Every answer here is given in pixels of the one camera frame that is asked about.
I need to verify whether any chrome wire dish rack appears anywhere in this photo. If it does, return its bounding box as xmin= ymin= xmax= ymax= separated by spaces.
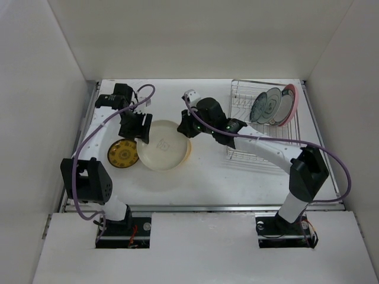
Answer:
xmin=225 ymin=79 xmax=301 ymax=166

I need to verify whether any white plate green rim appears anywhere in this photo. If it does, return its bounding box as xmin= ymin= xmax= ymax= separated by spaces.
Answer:
xmin=257 ymin=88 xmax=282 ymax=124

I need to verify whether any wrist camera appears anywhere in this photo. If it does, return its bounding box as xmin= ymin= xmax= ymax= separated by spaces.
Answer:
xmin=182 ymin=89 xmax=201 ymax=108
xmin=134 ymin=97 xmax=152 ymax=113

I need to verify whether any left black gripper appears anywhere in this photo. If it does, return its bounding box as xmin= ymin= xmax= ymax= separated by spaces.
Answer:
xmin=120 ymin=109 xmax=151 ymax=143

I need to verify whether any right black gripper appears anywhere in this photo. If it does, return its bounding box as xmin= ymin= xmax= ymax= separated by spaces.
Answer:
xmin=177 ymin=105 xmax=215 ymax=138

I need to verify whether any blue floral plate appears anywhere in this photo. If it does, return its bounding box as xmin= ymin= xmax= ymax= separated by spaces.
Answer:
xmin=249 ymin=92 xmax=268 ymax=122

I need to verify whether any white plate dark lettered rim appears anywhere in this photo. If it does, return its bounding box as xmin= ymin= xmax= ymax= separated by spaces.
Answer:
xmin=269 ymin=89 xmax=294 ymax=126

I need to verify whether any pink plate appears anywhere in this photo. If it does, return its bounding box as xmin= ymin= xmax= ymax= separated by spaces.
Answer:
xmin=275 ymin=84 xmax=299 ymax=127

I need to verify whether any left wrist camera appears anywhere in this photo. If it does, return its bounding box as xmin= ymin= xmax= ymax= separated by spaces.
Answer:
xmin=134 ymin=97 xmax=152 ymax=113

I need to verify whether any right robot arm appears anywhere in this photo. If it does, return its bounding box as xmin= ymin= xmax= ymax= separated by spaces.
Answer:
xmin=177 ymin=95 xmax=329 ymax=233

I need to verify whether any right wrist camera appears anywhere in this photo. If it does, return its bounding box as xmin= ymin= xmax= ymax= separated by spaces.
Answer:
xmin=182 ymin=89 xmax=201 ymax=108

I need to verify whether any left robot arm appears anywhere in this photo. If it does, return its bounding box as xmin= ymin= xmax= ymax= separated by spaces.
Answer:
xmin=60 ymin=83 xmax=156 ymax=235

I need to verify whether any cream white bear plate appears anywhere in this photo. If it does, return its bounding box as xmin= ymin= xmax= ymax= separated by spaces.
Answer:
xmin=137 ymin=120 xmax=186 ymax=172

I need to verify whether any tan yellow plate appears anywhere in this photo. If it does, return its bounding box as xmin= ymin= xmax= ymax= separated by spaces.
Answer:
xmin=174 ymin=138 xmax=192 ymax=169

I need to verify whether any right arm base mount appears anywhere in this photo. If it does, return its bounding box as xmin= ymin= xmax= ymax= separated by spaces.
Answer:
xmin=255 ymin=214 xmax=319 ymax=249

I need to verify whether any yellow brown patterned plate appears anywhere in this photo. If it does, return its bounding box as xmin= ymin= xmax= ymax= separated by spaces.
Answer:
xmin=107 ymin=139 xmax=139 ymax=169

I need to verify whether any aluminium front rail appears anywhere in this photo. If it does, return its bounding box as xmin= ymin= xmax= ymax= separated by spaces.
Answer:
xmin=63 ymin=202 xmax=346 ymax=214

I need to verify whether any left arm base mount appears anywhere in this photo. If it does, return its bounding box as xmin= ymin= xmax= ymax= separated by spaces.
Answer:
xmin=95 ymin=217 xmax=152 ymax=249

